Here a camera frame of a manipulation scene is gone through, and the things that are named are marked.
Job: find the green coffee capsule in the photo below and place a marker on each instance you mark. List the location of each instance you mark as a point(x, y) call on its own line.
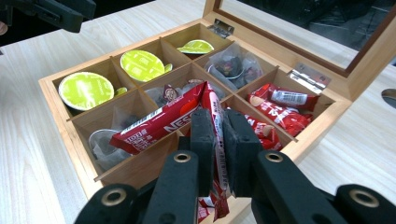
point(141, 65)
point(196, 46)
point(85, 90)
point(120, 90)
point(168, 67)

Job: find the wooden tea box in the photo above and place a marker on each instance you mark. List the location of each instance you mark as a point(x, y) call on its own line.
point(311, 133)

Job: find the clear flower tea bag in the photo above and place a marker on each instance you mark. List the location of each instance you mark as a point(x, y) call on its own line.
point(104, 149)
point(233, 67)
point(165, 95)

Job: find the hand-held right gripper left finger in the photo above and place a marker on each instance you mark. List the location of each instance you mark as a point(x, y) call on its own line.
point(202, 149)

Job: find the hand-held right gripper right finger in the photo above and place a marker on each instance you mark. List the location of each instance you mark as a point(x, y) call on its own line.
point(241, 149)

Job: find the red coffee stick packet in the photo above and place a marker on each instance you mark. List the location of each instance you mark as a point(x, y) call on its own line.
point(280, 117)
point(162, 121)
point(264, 134)
point(285, 97)

